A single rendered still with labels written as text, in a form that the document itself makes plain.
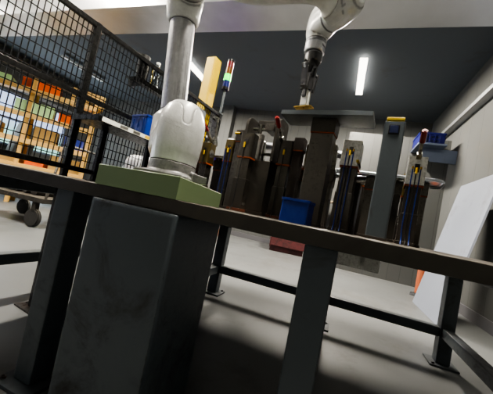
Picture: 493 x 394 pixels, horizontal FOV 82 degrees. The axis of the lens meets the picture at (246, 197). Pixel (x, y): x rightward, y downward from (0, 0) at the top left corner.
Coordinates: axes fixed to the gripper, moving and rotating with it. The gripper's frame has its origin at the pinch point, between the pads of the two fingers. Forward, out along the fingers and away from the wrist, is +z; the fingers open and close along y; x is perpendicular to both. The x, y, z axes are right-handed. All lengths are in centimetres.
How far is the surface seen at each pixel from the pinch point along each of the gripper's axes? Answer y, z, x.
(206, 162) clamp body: 4, 31, 58
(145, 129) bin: -16, 17, 95
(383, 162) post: 4.3, 25.6, -34.8
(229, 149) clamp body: 3.8, 22.6, 42.0
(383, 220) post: 5, 47, -38
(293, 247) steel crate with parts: 436, 109, 217
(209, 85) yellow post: 55, -49, 130
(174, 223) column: -57, 60, -1
